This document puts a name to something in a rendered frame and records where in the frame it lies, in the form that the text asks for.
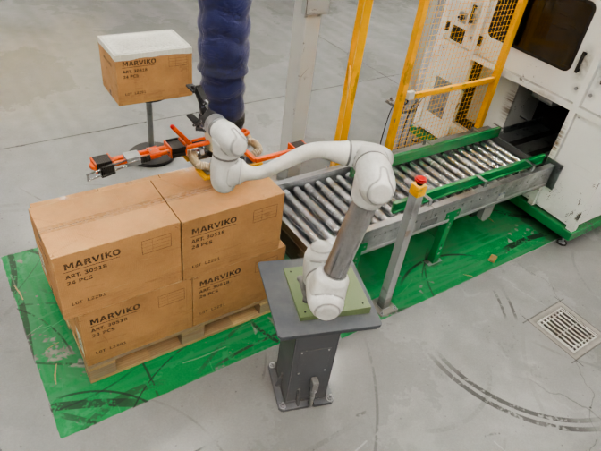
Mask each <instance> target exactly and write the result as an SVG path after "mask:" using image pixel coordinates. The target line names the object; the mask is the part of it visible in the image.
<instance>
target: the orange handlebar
mask: <svg viewBox="0 0 601 451"><path fill-rule="evenodd" d="M241 131H242V132H243V134H244V135H245V136H248V135H249V134H250V131H249V130H248V129H245V128H242V129H241ZM204 139H205V137H200V138H197V139H192V140H190V141H191V142H194V141H197V140H204ZM185 143H186V142H185ZM186 144H187V143H186ZM209 144H210V142H209V140H205V141H202V142H197V143H193V144H190V145H188V144H187V149H194V148H197V147H202V146H206V145H209ZM291 150H292V149H286V150H283V151H279V152H276V153H272V154H268V155H265V156H261V157H255V156H253V155H252V154H251V153H250V152H249V151H248V150H246V152H245V153H244V155H246V156H247V157H248V158H249V159H250V160H251V161H252V162H256V163H259V162H263V161H266V160H269V159H273V158H277V157H280V156H282V155H283V154H285V153H287V152H289V151H291ZM138 152H139V153H140V155H141V156H146V155H150V157H151V159H154V158H159V157H161V156H163V155H167V154H170V151H169V149H166V146H165V145H164V146H160V147H157V146H153V147H149V148H146V149H144V150H140V151H138ZM112 159H113V161H114V163H118V162H121V161H123V160H125V159H123V155H120V156H115V157H112ZM117 160H118V161H117ZM89 168H90V169H91V170H96V168H95V167H94V165H93V164H92V162H90V163H89Z"/></svg>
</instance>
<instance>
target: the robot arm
mask: <svg viewBox="0 0 601 451"><path fill-rule="evenodd" d="M186 87H187V88H188V89H189V90H190V91H191V92H192V93H195V95H196V98H197V100H198V102H199V110H200V117H201V118H200V119H198V118H197V117H196V116H195V115H194V114H189V115H186V116H187V117H188V118H189V119H190V120H191V121H192V122H193V125H192V126H193V127H195V126H196V128H195V131H199V132H207V133H208V134H209V135H210V137H211V138H212V144H213V155H212V158H211V163H210V180H211V184H212V186H213V188H214V189H215V190H216V191H218V192H221V193H228V192H230V191H232V190H233V189H234V188H235V185H237V184H241V183H243V182H245V181H253V180H260V179H264V178H267V177H269V176H272V175H274V174H277V173H280V172H282V171H283V170H285V169H288V168H290V167H292V166H295V165H298V164H299V163H301V162H304V161H306V160H309V159H312V158H323V159H326V160H329V161H332V162H335V163H338V164H340V165H343V166H350V167H353V169H354V170H355V175H354V180H353V185H352V189H351V198H352V201H351V205H350V206H349V208H348V211H347V213H346V215H345V218H344V220H343V223H342V225H341V228H340V230H339V232H338V235H337V236H336V239H335V241H334V245H332V244H331V243H330V242H328V241H324V240H319V241H315V242H313V243H312V244H311V245H310V246H309V247H308V249H307V250H306V252H305V254H304V260H303V276H297V280H298V282H299V283H300V289H301V292H302V296H303V298H302V301H303V302H304V303H307V304H308V306H309V308H310V310H311V312H312V313H313V314H314V315H315V316H316V317H317V318H319V319H322V320H331V319H335V318H337V317H338V316H339V315H340V313H341V312H342V310H343V307H344V300H345V296H346V293H347V289H348V285H349V282H350V280H349V277H348V275H347V272H348V270H349V268H350V266H351V263H352V261H353V259H354V257H355V255H356V252H357V250H358V248H359V247H360V244H361V241H362V239H363V237H364V235H365V233H366V231H367V229H368V226H369V224H370V222H371V219H372V217H373V216H374V214H375V212H376V210H377V209H378V208H381V207H382V206H383V205H384V204H386V203H387V202H388V201H389V200H390V199H391V198H392V197H393V195H394V192H395V186H396V181H395V176H394V170H393V169H392V164H393V162H394V155H393V153H392V151H391V150H390V149H388V148H386V147H384V146H382V145H380V144H376V143H372V142H366V141H360V140H341V141H317V142H311V143H308V144H305V145H302V146H300V147H298V148H296V149H293V150H291V151H289V152H287V153H285V154H283V155H282V156H280V157H277V158H275V159H274V160H272V161H270V162H268V163H266V164H264V165H261V166H250V165H248V164H246V163H245V162H244V160H243V159H241V158H239V156H241V155H243V154H244V153H245V152H246V150H247V147H248V142H247V139H246V137H245V135H244V134H243V132H242V131H241V130H240V129H239V128H238V127H237V126H236V125H235V124H233V123H231V122H229V121H227V120H226V119H225V118H224V117H223V116H222V115H220V114H217V113H216V112H215V111H213V110H210V108H209V107H208V104H210V101H209V99H208V98H207V96H206V94H205V92H204V90H203V89H202V87H201V85H193V84H186ZM203 106H204V107H203ZM202 107H203V108H202ZM200 125H203V126H204V127H199V126H200Z"/></svg>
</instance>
